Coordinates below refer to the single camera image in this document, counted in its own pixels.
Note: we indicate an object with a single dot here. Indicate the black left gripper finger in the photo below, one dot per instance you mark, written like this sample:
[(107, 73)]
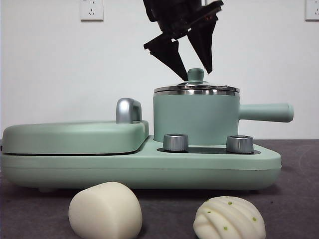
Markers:
[(169, 54), (204, 44)]

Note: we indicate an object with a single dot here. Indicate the glass lid with green knob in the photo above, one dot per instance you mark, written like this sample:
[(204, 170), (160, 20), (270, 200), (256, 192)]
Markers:
[(195, 87)]

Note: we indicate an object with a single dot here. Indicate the smooth white steamed bun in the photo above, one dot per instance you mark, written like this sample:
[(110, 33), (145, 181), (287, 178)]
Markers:
[(104, 211)]

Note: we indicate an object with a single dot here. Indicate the ridged white bun green specks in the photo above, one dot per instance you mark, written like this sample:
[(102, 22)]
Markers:
[(229, 219)]

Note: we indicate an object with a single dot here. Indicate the silver control knob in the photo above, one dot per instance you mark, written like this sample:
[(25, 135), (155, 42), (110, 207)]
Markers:
[(175, 143), (239, 144)]

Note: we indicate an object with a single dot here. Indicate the black control panel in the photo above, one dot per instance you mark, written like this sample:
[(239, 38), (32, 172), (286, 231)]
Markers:
[(207, 150)]

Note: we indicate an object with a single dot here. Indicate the green breakfast machine base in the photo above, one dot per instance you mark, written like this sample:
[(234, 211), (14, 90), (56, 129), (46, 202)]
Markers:
[(149, 169)]

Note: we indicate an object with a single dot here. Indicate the green griddle cover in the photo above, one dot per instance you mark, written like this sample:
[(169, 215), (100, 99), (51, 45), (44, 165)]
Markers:
[(74, 137)]

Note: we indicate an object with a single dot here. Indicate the white wall socket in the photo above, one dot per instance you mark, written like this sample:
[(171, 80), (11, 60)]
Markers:
[(312, 10), (91, 10)]

